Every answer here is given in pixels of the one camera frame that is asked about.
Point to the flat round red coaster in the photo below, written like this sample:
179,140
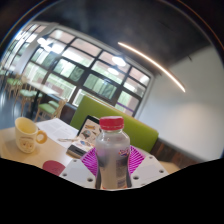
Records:
54,167

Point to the wooden dining table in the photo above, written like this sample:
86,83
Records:
41,89

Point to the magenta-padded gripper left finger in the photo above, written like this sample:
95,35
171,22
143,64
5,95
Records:
78,173

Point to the curved linear ceiling light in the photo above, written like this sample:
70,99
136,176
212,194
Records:
151,63

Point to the black-framed window wall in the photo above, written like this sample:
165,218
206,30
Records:
83,71

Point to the pendant ceiling lamps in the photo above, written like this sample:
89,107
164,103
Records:
118,61

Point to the green-seated wooden chairs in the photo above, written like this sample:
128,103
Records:
46,108

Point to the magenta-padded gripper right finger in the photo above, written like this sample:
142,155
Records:
148,170

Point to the green upholstered bench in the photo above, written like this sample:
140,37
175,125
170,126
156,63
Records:
133,128

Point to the clear red-capped drink bottle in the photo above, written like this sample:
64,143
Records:
112,156

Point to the small white handheld device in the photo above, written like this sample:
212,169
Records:
78,149

